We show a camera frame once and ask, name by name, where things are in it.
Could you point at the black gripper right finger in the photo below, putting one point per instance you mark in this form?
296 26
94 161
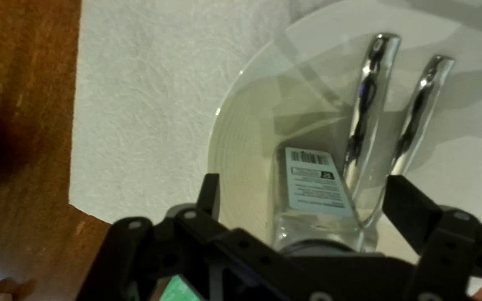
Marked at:
459 251

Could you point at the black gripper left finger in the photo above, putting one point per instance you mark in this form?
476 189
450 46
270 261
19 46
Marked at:
196 251

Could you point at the silver fork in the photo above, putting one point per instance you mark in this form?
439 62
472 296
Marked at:
419 111

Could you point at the silver spoon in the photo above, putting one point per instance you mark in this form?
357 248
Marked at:
367 101

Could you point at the white round plate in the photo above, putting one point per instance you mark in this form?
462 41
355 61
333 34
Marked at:
241 156

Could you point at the green folded cloth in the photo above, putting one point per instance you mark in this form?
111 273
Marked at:
178 290

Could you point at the white paper placemat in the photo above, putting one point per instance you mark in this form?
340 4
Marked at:
151 101

